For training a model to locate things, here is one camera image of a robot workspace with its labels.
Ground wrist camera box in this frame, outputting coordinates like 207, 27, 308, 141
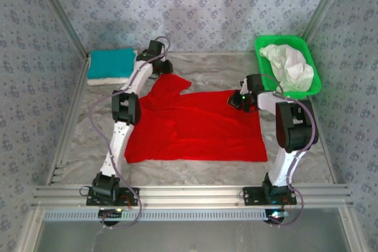
239, 74, 266, 96
146, 39, 166, 55

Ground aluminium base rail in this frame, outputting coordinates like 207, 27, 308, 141
31, 185, 354, 209

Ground folded teal t-shirt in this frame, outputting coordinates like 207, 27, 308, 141
89, 47, 137, 78

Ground green plastic basket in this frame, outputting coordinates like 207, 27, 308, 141
254, 35, 322, 100

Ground crumpled white t-shirt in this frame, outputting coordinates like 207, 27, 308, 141
259, 44, 315, 91

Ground perforated grey cable duct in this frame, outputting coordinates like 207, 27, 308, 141
43, 209, 284, 222

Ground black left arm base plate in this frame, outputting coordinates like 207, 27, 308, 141
86, 186, 140, 207

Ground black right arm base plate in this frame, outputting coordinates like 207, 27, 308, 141
242, 186, 297, 207

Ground red t-shirt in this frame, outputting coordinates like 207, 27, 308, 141
123, 73, 269, 164

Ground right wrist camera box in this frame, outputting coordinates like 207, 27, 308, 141
239, 74, 266, 96

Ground aluminium frame post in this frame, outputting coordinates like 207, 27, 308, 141
300, 0, 353, 45
29, 0, 91, 61

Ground folded white t-shirt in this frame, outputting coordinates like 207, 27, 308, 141
87, 50, 139, 87

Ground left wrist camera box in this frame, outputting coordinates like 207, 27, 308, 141
146, 39, 166, 55

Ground black controller board with LED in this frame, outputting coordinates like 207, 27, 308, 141
264, 209, 289, 225
98, 208, 124, 227

